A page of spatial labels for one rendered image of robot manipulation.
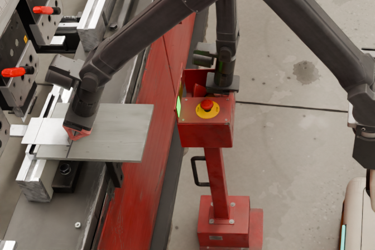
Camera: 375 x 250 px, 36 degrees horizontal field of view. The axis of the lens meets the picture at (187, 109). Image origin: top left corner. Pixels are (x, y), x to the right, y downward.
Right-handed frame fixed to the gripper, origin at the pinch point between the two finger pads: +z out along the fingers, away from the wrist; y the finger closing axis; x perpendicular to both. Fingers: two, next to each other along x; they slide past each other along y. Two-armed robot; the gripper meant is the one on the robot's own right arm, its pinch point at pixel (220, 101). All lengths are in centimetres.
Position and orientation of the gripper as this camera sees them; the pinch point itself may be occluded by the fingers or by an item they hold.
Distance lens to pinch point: 183.2
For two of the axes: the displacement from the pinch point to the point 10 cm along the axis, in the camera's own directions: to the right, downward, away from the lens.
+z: -0.6, 6.8, 7.3
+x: -1.0, 7.2, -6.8
